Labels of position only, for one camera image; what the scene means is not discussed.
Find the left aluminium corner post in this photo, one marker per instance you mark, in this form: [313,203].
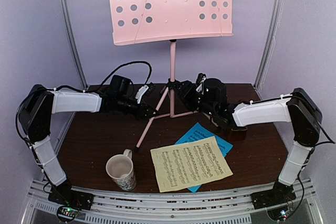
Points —
[72,43]

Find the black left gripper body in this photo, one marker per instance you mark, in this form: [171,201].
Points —
[138,113]

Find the yellow sheet music page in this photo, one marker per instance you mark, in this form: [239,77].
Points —
[189,164]

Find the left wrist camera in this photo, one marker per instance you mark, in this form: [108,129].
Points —
[144,91]

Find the blue sheet music page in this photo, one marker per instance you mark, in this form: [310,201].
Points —
[197,132]

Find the left round circuit board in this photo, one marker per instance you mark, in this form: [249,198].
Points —
[66,214]

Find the round circuit board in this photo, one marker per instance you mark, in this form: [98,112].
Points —
[66,214]
[280,213]

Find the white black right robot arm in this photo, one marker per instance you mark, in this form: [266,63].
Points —
[209,96]

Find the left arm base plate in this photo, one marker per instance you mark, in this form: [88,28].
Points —
[78,200]

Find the pink music stand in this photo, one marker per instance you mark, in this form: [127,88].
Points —
[141,21]

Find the dark red wooden metronome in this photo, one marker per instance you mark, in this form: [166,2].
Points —
[235,134]

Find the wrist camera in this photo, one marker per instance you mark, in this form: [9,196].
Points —
[200,82]
[144,91]

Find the white patterned ceramic mug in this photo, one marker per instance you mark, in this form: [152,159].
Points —
[120,169]

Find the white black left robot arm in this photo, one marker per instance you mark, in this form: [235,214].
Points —
[34,116]

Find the right aluminium corner post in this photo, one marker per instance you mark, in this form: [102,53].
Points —
[269,44]

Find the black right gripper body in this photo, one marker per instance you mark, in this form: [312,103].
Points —
[191,96]

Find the aluminium corner post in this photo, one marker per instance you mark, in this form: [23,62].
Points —
[72,43]
[269,44]

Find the right round circuit board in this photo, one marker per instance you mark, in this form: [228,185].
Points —
[280,213]

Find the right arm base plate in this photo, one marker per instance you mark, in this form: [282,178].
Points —
[268,198]

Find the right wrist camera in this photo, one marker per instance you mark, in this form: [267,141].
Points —
[200,82]

